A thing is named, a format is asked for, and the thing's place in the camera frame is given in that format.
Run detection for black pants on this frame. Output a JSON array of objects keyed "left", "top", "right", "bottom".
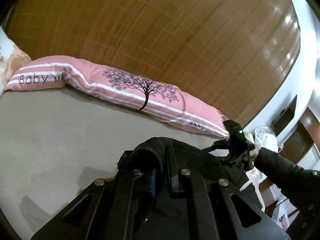
[{"left": 117, "top": 136, "right": 263, "bottom": 213}]

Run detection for person's right hand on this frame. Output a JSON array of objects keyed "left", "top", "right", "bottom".
[{"left": 249, "top": 148, "right": 260, "bottom": 162}]

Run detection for white dotted cloth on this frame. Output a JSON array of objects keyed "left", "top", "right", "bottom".
[{"left": 254, "top": 126, "right": 278, "bottom": 153}]

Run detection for pink Baby-print pillow right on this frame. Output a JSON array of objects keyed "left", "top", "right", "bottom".
[{"left": 162, "top": 92, "right": 231, "bottom": 138}]

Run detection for grey bed mat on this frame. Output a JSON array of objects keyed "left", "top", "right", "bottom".
[{"left": 1, "top": 87, "right": 214, "bottom": 239}]

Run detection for wooden headboard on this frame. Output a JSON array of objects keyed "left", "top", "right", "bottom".
[{"left": 5, "top": 0, "right": 300, "bottom": 125}]

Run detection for pink tree-print pillow left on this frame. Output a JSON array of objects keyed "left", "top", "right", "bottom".
[{"left": 5, "top": 56, "right": 194, "bottom": 125}]

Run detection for white floral pillow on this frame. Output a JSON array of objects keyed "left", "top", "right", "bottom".
[{"left": 0, "top": 28, "right": 31, "bottom": 96}]

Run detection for dark wall television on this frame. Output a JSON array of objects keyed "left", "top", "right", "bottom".
[{"left": 271, "top": 95, "right": 297, "bottom": 137}]

